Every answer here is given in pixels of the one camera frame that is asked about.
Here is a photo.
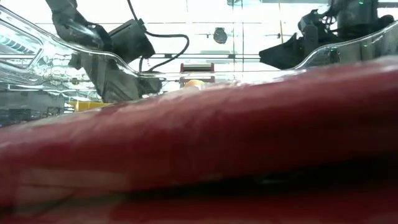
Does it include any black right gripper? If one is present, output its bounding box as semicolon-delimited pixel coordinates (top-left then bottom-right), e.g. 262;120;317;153
259;9;340;71

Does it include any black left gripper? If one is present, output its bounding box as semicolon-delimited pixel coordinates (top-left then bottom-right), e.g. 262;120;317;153
52;6;163;103

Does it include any red printed package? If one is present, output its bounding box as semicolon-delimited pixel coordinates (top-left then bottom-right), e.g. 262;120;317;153
0;55;398;206
0;186;398;224

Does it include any yellow slotted plastic basket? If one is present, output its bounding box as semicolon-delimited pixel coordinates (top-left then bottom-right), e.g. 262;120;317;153
68;100;114;112

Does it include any red metal box grater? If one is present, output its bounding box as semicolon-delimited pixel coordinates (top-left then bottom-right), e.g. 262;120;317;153
179;63;216;85

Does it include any round black ceiling fixture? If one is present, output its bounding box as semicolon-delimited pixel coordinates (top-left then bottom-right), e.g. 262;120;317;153
213;27;228;44

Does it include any clear plastic container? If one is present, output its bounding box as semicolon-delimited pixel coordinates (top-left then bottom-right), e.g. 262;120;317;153
0;4;398;127

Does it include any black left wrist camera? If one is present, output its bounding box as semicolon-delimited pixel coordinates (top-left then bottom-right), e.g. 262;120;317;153
108;18;156;63

